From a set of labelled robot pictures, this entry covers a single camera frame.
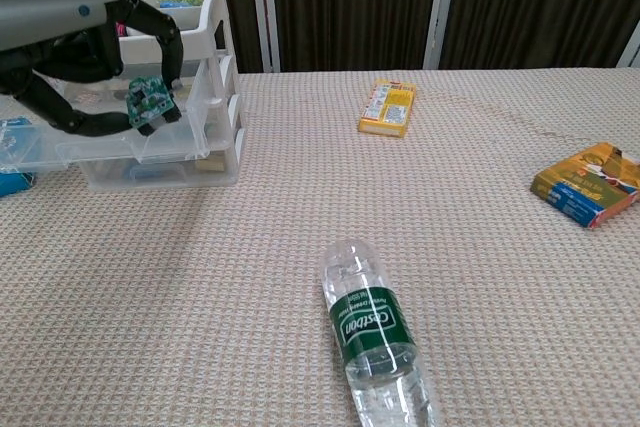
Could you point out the small green circuit board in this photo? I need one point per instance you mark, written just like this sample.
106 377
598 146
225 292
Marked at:
147 99

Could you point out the orange and blue carton box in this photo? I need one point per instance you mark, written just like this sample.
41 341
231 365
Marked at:
585 182

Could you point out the small yellow carton box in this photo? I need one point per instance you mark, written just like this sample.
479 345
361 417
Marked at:
387 107

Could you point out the clear green-label water bottle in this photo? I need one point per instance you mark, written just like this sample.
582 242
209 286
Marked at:
372 327

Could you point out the blue plastic item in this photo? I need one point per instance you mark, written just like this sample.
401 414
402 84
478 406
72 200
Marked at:
175 5

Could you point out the white plastic drawer organizer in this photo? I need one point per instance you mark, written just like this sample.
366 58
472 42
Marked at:
210 32

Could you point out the pink round magnet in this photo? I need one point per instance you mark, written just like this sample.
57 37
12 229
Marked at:
120 29

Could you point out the blue snack package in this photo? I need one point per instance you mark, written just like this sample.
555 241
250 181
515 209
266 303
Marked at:
15 186

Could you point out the white metal frame post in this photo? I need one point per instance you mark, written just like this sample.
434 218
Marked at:
631 47
441 7
265 7

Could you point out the beige woven tablecloth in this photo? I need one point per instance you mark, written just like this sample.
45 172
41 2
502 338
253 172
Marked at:
300 197

